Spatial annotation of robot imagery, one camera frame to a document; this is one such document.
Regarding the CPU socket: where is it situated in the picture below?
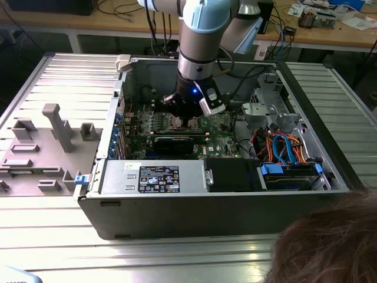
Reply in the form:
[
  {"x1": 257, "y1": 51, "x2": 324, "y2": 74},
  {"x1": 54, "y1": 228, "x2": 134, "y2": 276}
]
[{"x1": 167, "y1": 111, "x2": 206, "y2": 133}]

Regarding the green motherboard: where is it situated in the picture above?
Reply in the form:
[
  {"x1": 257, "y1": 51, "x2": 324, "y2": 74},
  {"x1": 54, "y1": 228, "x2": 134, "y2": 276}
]
[{"x1": 122, "y1": 101, "x2": 245, "y2": 162}]

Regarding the black graphics card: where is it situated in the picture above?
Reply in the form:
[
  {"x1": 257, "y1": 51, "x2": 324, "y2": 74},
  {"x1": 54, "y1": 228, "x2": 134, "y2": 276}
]
[{"x1": 152, "y1": 135, "x2": 196, "y2": 154}]

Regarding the black drive bay box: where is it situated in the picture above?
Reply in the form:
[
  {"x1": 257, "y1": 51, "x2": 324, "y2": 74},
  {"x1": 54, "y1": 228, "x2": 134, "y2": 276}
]
[{"x1": 204, "y1": 158, "x2": 262, "y2": 193}]

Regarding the metal drive cage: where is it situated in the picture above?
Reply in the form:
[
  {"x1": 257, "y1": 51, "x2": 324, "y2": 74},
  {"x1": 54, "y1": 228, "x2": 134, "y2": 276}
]
[{"x1": 240, "y1": 72, "x2": 302, "y2": 132}]

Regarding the wooden desk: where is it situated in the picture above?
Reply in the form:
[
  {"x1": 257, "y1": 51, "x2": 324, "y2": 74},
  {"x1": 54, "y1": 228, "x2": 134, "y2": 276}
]
[{"x1": 0, "y1": 0, "x2": 377, "y2": 54}]

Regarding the white printed label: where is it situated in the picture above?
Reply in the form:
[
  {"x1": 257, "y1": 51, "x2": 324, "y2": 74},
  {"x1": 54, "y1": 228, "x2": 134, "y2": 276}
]
[{"x1": 254, "y1": 44, "x2": 268, "y2": 60}]

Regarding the silver power supply unit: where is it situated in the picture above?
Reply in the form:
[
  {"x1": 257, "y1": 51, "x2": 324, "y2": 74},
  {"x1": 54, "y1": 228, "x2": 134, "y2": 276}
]
[{"x1": 100, "y1": 160, "x2": 207, "y2": 195}]

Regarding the blue disk carrier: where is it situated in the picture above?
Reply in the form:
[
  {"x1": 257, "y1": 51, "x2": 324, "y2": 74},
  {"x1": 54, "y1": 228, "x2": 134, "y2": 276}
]
[{"x1": 257, "y1": 163, "x2": 324, "y2": 192}]

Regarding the black and grey PC case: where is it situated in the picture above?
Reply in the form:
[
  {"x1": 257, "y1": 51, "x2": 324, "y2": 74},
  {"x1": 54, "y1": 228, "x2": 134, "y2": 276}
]
[{"x1": 72, "y1": 54, "x2": 369, "y2": 241}]

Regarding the tall black box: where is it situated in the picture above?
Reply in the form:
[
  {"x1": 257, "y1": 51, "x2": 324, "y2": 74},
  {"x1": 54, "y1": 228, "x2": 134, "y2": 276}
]
[{"x1": 258, "y1": 0, "x2": 275, "y2": 35}]

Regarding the brown finned heat sink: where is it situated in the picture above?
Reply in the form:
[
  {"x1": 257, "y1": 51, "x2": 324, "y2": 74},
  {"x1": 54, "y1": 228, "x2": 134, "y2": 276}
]
[{"x1": 298, "y1": 7, "x2": 318, "y2": 29}]

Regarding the grey parts rack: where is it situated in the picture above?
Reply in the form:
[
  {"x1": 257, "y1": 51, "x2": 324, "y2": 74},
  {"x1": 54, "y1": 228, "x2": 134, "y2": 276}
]
[{"x1": 0, "y1": 103, "x2": 103, "y2": 198}]

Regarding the large black box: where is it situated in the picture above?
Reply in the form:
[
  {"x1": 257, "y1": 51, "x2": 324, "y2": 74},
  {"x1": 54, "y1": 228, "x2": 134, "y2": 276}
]
[{"x1": 5, "y1": 0, "x2": 95, "y2": 16}]

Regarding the grey metal component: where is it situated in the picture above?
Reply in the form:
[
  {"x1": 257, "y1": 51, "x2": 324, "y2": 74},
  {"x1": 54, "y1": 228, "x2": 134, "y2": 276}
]
[{"x1": 315, "y1": 11, "x2": 337, "y2": 29}]

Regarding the blue box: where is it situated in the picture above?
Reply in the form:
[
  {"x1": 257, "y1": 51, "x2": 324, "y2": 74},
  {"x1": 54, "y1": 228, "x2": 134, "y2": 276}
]
[{"x1": 328, "y1": 0, "x2": 366, "y2": 10}]

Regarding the white paper sheet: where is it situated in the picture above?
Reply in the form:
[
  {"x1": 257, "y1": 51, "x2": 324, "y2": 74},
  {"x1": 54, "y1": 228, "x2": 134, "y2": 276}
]
[{"x1": 338, "y1": 16, "x2": 377, "y2": 31}]

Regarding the pale blue teach pendant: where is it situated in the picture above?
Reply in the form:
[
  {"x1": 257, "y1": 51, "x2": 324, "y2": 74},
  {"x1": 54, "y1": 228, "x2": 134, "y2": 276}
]
[{"x1": 0, "y1": 264, "x2": 41, "y2": 283}]

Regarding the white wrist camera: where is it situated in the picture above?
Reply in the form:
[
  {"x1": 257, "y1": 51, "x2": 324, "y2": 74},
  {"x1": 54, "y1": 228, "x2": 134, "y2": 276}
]
[{"x1": 199, "y1": 87, "x2": 227, "y2": 116}]

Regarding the black camera cable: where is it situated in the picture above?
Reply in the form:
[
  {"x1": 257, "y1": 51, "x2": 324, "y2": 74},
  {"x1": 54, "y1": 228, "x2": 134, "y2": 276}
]
[{"x1": 223, "y1": 65, "x2": 267, "y2": 104}]

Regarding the beige corner bracket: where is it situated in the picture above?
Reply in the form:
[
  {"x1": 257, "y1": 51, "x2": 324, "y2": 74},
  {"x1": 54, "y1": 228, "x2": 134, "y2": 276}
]
[{"x1": 115, "y1": 54, "x2": 133, "y2": 74}]

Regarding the blue flat wire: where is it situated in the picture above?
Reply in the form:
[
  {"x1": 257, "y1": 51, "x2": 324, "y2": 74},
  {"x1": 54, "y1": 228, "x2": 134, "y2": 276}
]
[{"x1": 272, "y1": 134, "x2": 298, "y2": 164}]

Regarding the orange wire bundle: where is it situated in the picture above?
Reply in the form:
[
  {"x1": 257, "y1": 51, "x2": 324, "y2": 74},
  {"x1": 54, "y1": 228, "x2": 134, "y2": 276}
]
[{"x1": 264, "y1": 133, "x2": 309, "y2": 163}]

